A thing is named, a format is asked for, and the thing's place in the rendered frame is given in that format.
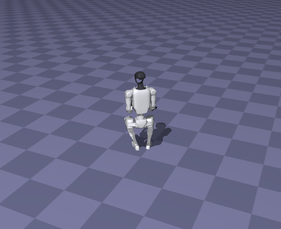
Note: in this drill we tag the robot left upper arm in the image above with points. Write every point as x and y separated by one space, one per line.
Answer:
128 95

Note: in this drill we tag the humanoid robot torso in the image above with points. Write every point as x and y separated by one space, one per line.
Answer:
141 103

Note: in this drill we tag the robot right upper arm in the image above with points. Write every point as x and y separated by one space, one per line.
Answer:
153 97

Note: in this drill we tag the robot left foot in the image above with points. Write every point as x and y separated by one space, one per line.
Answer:
136 147

